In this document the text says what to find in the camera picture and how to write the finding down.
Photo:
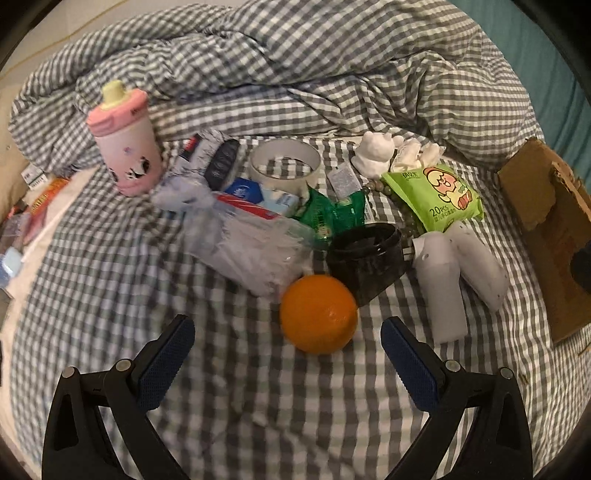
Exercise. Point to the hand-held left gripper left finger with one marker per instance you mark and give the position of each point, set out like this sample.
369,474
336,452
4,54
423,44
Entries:
166,364

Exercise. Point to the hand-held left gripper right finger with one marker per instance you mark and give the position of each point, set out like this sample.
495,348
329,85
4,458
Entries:
408,364

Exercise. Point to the white plastic bottle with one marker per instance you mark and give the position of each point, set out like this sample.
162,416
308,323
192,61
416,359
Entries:
480,267
441,286

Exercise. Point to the orange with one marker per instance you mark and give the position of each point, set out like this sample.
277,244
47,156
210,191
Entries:
318,314

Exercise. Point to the black round jar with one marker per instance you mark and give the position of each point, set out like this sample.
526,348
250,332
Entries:
364,263

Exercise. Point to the clear plastic swab pack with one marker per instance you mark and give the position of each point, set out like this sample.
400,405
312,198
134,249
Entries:
249,249

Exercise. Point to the green wet wipes packet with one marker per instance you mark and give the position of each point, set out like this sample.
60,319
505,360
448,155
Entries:
438,198

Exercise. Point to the green snack packet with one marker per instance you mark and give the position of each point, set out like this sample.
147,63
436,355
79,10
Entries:
332,212

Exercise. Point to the blue tissue packet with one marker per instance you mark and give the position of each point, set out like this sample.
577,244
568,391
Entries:
249,191

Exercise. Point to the white cream tube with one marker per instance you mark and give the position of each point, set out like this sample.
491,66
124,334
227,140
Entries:
342,181

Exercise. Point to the black key fob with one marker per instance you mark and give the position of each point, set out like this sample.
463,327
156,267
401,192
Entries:
221,161

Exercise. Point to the cardboard box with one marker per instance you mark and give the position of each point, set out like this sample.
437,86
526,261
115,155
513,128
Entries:
545,203

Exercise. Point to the clear tape roll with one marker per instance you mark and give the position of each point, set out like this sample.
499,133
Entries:
284,185

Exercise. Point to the white bear figurine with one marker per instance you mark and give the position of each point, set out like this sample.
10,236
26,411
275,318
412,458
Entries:
374,152

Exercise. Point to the grey checkered bed sheet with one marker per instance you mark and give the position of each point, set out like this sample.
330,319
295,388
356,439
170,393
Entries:
138,258

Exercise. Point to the red orange packet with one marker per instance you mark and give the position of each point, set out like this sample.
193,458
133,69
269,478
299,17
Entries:
44,199

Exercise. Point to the white fabric tag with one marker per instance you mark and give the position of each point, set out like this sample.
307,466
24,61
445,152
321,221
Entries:
34,177

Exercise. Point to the pink drinking bottle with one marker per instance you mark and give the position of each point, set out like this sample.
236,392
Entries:
129,138

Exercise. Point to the grey checkered duvet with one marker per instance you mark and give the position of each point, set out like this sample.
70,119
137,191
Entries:
277,60

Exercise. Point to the teal curtain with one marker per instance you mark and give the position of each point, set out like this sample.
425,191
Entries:
554,60

